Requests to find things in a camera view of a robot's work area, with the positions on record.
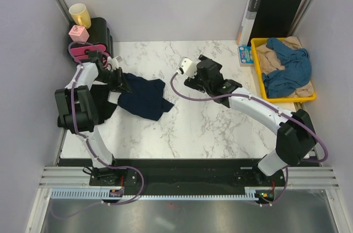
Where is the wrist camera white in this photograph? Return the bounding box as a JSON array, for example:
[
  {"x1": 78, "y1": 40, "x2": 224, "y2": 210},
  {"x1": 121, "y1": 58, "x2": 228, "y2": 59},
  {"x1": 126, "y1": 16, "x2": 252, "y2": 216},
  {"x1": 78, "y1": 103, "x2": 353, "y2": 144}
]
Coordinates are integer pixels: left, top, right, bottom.
[
  {"x1": 108, "y1": 56, "x2": 122, "y2": 71},
  {"x1": 179, "y1": 57, "x2": 197, "y2": 78}
]

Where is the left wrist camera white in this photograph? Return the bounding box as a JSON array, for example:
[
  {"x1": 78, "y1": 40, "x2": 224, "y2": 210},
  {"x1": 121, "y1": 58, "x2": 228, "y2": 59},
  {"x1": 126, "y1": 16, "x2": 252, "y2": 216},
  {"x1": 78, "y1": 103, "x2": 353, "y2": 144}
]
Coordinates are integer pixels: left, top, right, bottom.
[{"x1": 108, "y1": 56, "x2": 122, "y2": 71}]

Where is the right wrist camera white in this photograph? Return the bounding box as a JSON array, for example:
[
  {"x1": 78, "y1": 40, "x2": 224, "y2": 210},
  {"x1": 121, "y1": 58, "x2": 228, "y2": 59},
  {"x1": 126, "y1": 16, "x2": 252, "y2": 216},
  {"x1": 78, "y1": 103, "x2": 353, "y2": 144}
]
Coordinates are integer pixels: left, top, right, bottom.
[{"x1": 179, "y1": 57, "x2": 197, "y2": 78}]

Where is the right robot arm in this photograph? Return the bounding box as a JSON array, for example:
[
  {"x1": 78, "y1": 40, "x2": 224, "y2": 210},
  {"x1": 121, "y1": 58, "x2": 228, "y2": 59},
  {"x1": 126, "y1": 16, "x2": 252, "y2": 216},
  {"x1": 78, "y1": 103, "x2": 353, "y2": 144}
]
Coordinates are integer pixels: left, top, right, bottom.
[{"x1": 179, "y1": 55, "x2": 317, "y2": 186}]

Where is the navy blue t shirt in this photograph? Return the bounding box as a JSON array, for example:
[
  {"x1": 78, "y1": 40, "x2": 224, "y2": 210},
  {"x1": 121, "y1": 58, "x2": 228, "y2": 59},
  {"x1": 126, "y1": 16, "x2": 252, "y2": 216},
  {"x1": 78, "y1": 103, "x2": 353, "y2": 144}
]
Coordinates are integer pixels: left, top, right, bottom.
[{"x1": 117, "y1": 73, "x2": 174, "y2": 121}]

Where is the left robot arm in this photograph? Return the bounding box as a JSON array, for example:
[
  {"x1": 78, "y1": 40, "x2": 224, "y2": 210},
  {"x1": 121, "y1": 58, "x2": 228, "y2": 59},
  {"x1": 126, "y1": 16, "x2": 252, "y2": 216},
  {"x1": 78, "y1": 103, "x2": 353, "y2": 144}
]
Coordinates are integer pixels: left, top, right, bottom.
[{"x1": 55, "y1": 50, "x2": 131, "y2": 185}]

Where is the pink cube box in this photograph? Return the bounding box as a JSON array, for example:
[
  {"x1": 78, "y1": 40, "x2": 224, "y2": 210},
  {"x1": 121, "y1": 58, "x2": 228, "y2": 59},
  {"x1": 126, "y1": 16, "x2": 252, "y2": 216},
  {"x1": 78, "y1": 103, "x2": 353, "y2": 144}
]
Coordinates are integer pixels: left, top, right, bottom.
[{"x1": 68, "y1": 25, "x2": 89, "y2": 42}]

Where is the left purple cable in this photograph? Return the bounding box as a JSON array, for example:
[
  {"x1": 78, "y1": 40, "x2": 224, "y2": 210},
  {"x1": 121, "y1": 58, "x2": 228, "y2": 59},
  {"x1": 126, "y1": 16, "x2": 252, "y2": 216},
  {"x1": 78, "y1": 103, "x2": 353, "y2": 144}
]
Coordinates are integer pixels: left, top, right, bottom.
[{"x1": 49, "y1": 41, "x2": 146, "y2": 219}]

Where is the blue small book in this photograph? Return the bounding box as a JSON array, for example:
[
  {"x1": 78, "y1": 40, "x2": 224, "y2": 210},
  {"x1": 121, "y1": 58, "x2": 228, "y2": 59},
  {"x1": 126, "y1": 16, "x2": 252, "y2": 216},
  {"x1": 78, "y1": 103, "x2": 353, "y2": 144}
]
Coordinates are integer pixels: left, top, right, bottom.
[{"x1": 238, "y1": 46, "x2": 254, "y2": 67}]

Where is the yellow plastic bin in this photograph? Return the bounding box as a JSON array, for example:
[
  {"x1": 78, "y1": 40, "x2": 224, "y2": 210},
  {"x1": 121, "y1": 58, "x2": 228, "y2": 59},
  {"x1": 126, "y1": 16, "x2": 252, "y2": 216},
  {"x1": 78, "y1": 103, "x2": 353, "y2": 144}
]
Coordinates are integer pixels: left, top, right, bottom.
[{"x1": 250, "y1": 38, "x2": 317, "y2": 103}]

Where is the folded black t shirt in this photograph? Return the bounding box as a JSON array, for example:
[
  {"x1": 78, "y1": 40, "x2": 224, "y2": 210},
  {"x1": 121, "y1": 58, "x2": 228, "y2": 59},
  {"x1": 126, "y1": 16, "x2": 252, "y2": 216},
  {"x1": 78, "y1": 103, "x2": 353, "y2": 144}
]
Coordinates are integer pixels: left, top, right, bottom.
[{"x1": 57, "y1": 84, "x2": 118, "y2": 128}]

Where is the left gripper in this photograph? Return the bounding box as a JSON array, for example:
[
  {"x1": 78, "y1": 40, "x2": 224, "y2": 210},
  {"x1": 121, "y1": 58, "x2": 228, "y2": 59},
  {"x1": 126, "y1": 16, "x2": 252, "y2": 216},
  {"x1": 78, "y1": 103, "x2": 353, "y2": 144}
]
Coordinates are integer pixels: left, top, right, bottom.
[{"x1": 95, "y1": 67, "x2": 132, "y2": 95}]

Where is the cable duct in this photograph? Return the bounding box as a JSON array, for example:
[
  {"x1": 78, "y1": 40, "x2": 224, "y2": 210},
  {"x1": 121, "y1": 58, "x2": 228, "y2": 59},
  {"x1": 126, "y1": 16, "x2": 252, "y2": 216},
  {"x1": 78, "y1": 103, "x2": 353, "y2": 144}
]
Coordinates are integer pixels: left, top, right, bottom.
[
  {"x1": 244, "y1": 187, "x2": 276, "y2": 202},
  {"x1": 51, "y1": 188, "x2": 124, "y2": 200}
]

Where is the black pink drawer unit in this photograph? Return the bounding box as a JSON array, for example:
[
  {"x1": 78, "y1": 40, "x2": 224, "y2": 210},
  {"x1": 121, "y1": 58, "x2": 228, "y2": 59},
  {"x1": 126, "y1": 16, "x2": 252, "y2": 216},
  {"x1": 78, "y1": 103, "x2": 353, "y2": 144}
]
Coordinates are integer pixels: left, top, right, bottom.
[{"x1": 71, "y1": 17, "x2": 114, "y2": 65}]

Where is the yellow mug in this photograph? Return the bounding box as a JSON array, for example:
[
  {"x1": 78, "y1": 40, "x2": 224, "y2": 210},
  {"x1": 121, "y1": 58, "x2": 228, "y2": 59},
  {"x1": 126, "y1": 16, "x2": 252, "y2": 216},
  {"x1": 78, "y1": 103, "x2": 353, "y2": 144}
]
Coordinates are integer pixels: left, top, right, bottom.
[{"x1": 69, "y1": 3, "x2": 91, "y2": 29}]

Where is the black orange folder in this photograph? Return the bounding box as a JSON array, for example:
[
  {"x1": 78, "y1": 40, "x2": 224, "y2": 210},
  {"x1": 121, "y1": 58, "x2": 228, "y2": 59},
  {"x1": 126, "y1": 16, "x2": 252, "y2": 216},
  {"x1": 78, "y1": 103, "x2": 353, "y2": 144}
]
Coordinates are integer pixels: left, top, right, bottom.
[{"x1": 237, "y1": 0, "x2": 302, "y2": 46}]

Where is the aluminium rail frame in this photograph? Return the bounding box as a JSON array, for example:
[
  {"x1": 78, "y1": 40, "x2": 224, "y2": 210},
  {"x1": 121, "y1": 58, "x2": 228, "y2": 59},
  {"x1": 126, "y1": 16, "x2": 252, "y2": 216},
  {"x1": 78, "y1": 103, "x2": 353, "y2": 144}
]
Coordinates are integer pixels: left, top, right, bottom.
[{"x1": 24, "y1": 100, "x2": 340, "y2": 233}]

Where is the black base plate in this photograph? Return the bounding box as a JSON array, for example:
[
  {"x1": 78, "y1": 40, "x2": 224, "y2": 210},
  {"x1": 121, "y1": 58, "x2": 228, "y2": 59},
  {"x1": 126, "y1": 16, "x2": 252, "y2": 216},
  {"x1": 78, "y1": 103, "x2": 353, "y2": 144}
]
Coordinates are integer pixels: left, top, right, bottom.
[{"x1": 88, "y1": 159, "x2": 285, "y2": 197}]

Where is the left cable duct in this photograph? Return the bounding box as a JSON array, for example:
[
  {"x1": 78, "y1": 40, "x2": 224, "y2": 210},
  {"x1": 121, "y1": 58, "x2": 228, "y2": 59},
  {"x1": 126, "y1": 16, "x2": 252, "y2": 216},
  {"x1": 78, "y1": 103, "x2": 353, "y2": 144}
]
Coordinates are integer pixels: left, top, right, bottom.
[{"x1": 51, "y1": 188, "x2": 124, "y2": 200}]

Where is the right cable duct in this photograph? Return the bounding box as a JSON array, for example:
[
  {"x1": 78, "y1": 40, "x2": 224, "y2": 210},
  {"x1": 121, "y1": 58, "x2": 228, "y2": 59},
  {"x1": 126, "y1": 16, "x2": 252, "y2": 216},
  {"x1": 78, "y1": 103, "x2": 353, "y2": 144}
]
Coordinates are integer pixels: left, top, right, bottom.
[{"x1": 244, "y1": 187, "x2": 276, "y2": 202}]

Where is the beige t shirt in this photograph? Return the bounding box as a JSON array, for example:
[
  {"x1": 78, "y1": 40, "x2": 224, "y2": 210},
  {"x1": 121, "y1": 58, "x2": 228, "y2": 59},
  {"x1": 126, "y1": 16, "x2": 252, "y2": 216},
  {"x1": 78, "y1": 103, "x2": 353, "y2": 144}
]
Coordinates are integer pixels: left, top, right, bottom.
[{"x1": 256, "y1": 36, "x2": 315, "y2": 99}]

